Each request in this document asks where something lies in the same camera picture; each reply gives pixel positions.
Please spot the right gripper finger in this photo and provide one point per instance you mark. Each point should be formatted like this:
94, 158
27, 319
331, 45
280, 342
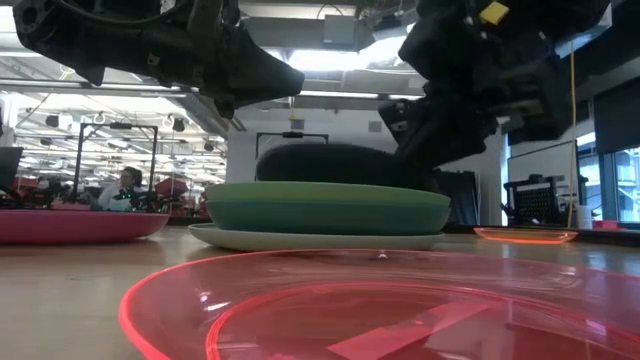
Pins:
445, 135
397, 117

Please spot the black panel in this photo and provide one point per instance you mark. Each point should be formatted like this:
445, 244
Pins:
457, 197

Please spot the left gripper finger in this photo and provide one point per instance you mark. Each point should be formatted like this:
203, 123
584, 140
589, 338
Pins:
260, 75

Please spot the white paper roll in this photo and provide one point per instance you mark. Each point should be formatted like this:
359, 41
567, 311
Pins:
584, 217

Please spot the magenta plastic plate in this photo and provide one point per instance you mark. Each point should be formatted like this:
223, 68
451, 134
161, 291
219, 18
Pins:
75, 227

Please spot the person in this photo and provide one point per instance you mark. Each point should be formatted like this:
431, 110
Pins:
117, 192

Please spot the grey ceiling duct box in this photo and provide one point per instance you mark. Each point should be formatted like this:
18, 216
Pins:
347, 31

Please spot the orange transparent plastic plate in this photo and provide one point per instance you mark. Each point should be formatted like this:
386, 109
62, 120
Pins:
525, 235

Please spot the red box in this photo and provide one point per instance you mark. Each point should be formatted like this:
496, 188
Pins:
606, 224

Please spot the large green plastic plate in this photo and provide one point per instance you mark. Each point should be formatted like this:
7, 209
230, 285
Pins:
325, 192

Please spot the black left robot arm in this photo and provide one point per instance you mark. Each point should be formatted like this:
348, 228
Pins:
90, 35

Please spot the red transparent plastic plate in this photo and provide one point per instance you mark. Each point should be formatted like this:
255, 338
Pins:
350, 310

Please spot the large teal plastic plate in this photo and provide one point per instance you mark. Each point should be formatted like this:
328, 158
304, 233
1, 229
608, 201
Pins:
325, 217

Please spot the black pegboard cart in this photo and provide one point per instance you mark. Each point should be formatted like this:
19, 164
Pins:
535, 200

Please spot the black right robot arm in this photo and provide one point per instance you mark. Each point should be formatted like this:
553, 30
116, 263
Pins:
580, 15

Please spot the dark navy bowl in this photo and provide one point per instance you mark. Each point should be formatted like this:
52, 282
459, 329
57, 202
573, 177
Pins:
325, 165

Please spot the dark monitor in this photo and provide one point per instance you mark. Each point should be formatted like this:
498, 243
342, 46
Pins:
10, 167

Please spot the large light grey plate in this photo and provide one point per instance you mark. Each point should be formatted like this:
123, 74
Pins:
310, 241

